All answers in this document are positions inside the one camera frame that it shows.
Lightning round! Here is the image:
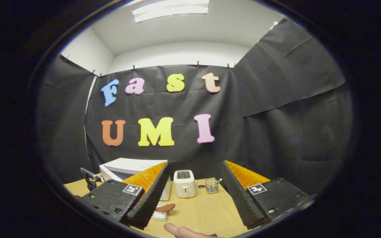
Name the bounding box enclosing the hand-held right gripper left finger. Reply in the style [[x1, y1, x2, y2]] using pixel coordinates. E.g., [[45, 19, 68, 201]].
[[75, 161, 170, 230]]

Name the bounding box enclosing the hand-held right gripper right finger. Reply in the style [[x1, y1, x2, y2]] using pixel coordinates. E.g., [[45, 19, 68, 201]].
[[221, 160, 310, 230]]

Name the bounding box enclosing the reddish brown meat piece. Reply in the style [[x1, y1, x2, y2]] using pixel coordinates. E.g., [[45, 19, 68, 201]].
[[155, 203, 176, 213]]

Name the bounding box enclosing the white microwave oven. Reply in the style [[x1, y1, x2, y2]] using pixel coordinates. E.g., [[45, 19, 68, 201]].
[[99, 158, 172, 201]]

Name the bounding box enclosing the small white plate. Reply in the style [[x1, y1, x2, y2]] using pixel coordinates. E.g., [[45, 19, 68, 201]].
[[151, 203, 168, 221]]

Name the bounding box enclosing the small clear cutlery holder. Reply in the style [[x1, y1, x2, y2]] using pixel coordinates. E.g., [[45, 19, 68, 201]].
[[205, 178, 219, 194]]

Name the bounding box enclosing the white toaster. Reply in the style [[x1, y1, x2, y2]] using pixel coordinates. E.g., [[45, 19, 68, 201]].
[[173, 170, 197, 198]]

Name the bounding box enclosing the black backdrop cloth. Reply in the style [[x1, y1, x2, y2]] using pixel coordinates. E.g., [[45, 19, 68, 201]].
[[35, 20, 353, 199]]

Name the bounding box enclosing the long ceiling light panel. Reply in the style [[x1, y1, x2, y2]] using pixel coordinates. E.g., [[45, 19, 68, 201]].
[[132, 0, 209, 23]]

